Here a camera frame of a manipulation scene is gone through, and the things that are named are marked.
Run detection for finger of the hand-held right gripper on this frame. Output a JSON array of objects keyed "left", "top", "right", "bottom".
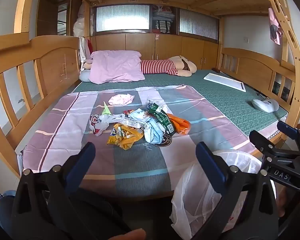
[
  {"left": 249, "top": 129, "right": 275, "bottom": 155},
  {"left": 277, "top": 121, "right": 300, "bottom": 153}
]

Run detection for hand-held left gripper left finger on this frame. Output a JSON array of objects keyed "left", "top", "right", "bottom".
[{"left": 11, "top": 142, "right": 133, "bottom": 240}]

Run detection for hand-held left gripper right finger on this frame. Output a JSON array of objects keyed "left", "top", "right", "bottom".
[{"left": 191, "top": 141, "right": 280, "bottom": 240}]

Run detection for trash bin with white bag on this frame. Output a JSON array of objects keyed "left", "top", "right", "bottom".
[{"left": 170, "top": 149, "right": 277, "bottom": 240}]

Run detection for white plastic bag red print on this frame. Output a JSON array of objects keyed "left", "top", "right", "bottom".
[{"left": 89, "top": 113, "right": 125, "bottom": 137}]

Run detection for yellow snack packet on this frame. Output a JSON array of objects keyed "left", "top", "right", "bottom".
[{"left": 107, "top": 124, "right": 144, "bottom": 150}]

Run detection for orange snack packet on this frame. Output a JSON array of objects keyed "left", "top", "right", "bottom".
[{"left": 166, "top": 114, "right": 191, "bottom": 135}]

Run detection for white long packet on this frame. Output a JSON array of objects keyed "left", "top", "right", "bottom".
[{"left": 120, "top": 117, "right": 147, "bottom": 130}]

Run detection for clear plastic wrapper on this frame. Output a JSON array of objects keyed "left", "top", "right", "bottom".
[{"left": 140, "top": 140, "right": 163, "bottom": 152}]

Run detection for green snack packet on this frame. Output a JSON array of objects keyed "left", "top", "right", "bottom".
[{"left": 146, "top": 102, "right": 175, "bottom": 135}]

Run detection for light blue plastic bag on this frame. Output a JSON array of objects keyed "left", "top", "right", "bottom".
[{"left": 142, "top": 117, "right": 167, "bottom": 144}]

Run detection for pink white wrapper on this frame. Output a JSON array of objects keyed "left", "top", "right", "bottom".
[{"left": 108, "top": 94, "right": 135, "bottom": 106}]

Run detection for white blue small packet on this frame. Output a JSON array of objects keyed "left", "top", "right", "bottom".
[{"left": 129, "top": 108, "right": 148, "bottom": 120}]

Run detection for person's left hand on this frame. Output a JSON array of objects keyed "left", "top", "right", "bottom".
[{"left": 109, "top": 228, "right": 147, "bottom": 240}]

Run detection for white oval device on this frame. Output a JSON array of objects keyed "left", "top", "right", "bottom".
[{"left": 251, "top": 98, "right": 280, "bottom": 113}]

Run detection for green patterned mattress mat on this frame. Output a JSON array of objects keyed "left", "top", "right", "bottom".
[{"left": 72, "top": 69, "right": 289, "bottom": 135}]

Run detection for plaid pink grey bed sheet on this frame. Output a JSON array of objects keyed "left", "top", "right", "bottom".
[{"left": 21, "top": 85, "right": 282, "bottom": 198}]

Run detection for white flat board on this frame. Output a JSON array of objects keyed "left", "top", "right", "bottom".
[{"left": 203, "top": 72, "right": 246, "bottom": 92}]

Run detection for small grey-blue pillow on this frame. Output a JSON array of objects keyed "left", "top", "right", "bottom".
[{"left": 79, "top": 70, "right": 92, "bottom": 82}]

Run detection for pink pillow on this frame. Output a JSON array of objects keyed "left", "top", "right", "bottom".
[{"left": 88, "top": 50, "right": 146, "bottom": 84}]

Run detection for pink hanging cloth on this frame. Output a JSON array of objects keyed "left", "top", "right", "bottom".
[{"left": 268, "top": 7, "right": 283, "bottom": 45}]

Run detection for white red hanging clothes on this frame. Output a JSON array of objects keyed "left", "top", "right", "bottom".
[{"left": 79, "top": 37, "right": 93, "bottom": 63}]

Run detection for striped plush doll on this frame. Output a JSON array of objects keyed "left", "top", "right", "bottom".
[{"left": 140, "top": 55, "right": 197, "bottom": 77}]

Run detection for narrow ribbed glass window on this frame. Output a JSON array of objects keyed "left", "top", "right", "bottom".
[{"left": 179, "top": 8, "right": 219, "bottom": 40}]

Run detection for white hanging bags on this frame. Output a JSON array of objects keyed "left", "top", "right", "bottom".
[{"left": 74, "top": 1, "right": 90, "bottom": 37}]

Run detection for brown wooden wardrobe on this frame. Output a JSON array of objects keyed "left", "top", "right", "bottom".
[{"left": 36, "top": 0, "right": 83, "bottom": 37}]

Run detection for wide ribbed glass window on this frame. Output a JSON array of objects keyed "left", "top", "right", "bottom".
[{"left": 95, "top": 4, "right": 150, "bottom": 33}]

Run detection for open shelf with clothes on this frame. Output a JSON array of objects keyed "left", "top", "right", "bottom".
[{"left": 150, "top": 4, "right": 177, "bottom": 34}]

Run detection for wooden bunk bed frame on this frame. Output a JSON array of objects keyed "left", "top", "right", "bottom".
[{"left": 0, "top": 0, "right": 300, "bottom": 178}]

